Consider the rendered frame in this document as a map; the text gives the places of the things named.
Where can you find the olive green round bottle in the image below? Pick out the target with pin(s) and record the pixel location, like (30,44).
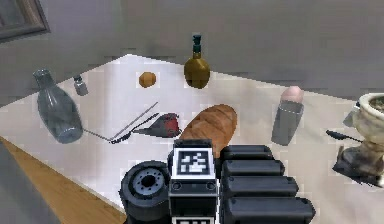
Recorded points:
(197,68)

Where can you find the dark framed wall picture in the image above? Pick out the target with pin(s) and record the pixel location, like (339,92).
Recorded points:
(20,16)

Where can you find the clear glass bottle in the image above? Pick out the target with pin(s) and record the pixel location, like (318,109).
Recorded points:
(58,111)

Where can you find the small grey shaker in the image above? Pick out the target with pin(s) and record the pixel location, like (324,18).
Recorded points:
(80,86)

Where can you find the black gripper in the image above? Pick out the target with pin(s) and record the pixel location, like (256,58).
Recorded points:
(145,190)

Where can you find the brown bread loaf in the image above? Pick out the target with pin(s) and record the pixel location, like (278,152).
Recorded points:
(211,125)

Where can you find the black spoon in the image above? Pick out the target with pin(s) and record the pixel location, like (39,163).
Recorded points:
(341,135)

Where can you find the grey cup with pink egg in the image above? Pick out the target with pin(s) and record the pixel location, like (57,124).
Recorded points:
(288,118)

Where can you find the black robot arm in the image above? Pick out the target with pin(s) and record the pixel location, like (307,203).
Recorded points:
(253,186)

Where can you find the cream stone plant pot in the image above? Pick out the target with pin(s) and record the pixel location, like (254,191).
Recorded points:
(366,140)

